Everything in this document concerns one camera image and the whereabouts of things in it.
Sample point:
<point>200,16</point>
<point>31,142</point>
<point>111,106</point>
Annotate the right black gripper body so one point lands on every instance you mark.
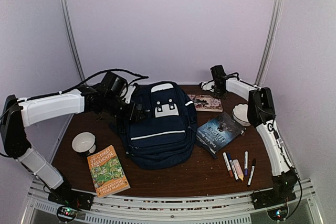
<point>220,91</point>

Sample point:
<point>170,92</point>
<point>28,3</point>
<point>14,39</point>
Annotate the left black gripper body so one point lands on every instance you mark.
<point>112,107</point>

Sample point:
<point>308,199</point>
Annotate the pink illustrated paperback book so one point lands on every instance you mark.
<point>206,103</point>

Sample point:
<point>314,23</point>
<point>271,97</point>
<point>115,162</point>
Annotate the navy blue student backpack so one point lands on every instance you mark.
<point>167,135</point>

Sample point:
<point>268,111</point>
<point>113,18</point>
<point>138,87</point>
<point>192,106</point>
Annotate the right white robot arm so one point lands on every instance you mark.
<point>262,116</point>

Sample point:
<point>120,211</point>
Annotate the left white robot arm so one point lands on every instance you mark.
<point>21,113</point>

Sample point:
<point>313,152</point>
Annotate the white scalloped ceramic bowl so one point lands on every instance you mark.
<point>240,114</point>

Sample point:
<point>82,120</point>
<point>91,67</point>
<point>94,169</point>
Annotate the white cup with black base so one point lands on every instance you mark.
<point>84,144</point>

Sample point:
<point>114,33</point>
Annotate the dark blue Wuthering Heights book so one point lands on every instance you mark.
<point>218,132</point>

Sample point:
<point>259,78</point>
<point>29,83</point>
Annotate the orange Treehouse paperback book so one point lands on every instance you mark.
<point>107,173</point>

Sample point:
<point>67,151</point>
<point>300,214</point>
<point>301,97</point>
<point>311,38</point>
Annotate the blue capped white marker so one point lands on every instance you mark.
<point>232,166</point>

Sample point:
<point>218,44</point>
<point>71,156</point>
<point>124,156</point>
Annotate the purple capped white marker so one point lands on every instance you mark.
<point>245,163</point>

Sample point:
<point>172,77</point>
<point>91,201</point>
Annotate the brown capped white marker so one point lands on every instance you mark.
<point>227,164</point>

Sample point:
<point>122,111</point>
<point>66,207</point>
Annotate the pink and yellow highlighter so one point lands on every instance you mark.
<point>238,169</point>

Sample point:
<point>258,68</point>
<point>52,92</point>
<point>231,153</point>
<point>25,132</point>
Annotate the black marker pen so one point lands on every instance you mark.
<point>251,172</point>

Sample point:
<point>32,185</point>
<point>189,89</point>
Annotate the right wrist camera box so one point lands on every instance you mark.
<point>217,72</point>

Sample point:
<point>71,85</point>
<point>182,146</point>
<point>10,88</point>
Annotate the right aluminium frame post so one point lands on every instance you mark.
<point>270,42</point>

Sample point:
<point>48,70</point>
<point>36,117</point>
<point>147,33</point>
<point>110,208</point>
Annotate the aluminium frame post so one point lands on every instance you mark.
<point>270,42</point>
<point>71,39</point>

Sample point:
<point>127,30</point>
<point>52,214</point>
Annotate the front aluminium rail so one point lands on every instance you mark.
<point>229,208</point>

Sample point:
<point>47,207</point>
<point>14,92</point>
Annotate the left aluminium frame post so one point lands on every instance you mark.
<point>71,39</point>

